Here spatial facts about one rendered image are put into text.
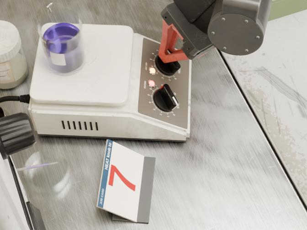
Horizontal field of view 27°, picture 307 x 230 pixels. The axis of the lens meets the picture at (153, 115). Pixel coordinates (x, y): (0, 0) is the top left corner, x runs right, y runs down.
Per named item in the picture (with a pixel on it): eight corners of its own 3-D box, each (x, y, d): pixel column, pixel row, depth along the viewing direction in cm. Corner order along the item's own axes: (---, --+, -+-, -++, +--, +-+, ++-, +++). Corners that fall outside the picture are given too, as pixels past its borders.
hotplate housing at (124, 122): (190, 64, 90) (193, 28, 83) (188, 145, 83) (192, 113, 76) (34, 58, 91) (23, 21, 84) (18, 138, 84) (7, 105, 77)
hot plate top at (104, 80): (134, 29, 83) (134, 25, 82) (128, 107, 77) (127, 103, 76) (42, 26, 83) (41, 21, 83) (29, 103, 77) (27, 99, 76)
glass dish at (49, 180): (34, 202, 79) (31, 195, 77) (20, 165, 82) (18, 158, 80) (76, 186, 80) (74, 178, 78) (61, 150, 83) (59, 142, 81)
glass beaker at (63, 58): (93, 73, 79) (87, 32, 72) (50, 84, 78) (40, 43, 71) (81, 37, 82) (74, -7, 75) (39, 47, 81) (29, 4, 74)
